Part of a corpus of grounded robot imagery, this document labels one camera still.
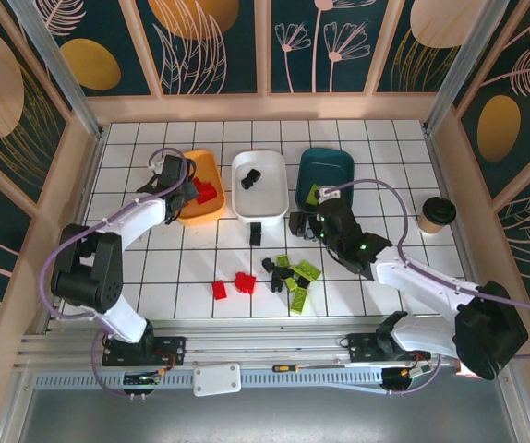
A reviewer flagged large green lego plate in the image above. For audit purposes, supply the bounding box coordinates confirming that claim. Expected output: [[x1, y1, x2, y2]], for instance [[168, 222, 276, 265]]
[[292, 259, 322, 281]]

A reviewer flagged orange plastic container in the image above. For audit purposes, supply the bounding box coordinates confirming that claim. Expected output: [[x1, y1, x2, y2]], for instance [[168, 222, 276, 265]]
[[172, 149, 227, 228]]

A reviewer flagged white plastic container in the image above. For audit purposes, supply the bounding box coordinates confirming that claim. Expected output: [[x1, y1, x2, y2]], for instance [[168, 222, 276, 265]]
[[231, 150, 290, 227]]

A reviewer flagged teal plastic container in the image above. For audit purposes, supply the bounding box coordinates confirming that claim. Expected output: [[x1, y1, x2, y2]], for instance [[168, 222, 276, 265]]
[[294, 147, 356, 218]]

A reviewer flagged paper cup with black lid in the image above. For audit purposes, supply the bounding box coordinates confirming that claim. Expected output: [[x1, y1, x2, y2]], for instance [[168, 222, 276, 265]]
[[417, 197, 458, 235]]

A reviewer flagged yellow black screwdriver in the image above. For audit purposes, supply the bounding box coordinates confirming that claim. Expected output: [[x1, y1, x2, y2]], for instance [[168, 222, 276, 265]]
[[271, 363, 344, 373]]

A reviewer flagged white plastic junction box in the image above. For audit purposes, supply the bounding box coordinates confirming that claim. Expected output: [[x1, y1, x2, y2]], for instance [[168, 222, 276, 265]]
[[193, 363, 242, 398]]

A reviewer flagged small green circuit board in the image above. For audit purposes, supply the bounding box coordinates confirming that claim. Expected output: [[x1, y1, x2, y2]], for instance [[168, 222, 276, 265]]
[[124, 372, 163, 387]]

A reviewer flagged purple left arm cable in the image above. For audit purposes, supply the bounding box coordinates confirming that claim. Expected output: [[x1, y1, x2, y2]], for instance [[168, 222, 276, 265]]
[[44, 146, 190, 401]]

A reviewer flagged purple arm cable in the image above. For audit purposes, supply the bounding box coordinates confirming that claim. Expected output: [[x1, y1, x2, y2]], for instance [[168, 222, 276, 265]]
[[319, 178, 530, 398], [44, 146, 190, 401]]

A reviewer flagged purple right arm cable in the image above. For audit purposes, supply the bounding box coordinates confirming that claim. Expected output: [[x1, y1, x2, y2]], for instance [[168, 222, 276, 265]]
[[319, 178, 530, 398]]

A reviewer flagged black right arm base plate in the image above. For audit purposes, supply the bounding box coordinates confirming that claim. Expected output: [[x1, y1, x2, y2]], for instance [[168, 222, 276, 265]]
[[338, 332, 432, 365]]

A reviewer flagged aluminium mounting rail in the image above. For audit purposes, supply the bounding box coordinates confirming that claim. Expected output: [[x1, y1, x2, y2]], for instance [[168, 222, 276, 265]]
[[18, 329, 511, 368]]

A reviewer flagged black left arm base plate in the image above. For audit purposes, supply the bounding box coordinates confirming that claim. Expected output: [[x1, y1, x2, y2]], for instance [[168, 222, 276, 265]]
[[102, 335, 187, 368]]

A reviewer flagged slotted grey cable tray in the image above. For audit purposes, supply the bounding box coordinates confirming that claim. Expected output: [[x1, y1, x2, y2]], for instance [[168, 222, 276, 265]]
[[32, 371, 386, 396]]

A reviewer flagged aluminium frame post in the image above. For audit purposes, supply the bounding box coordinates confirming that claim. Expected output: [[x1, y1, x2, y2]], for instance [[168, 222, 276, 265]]
[[8, 0, 107, 139], [424, 0, 495, 135]]

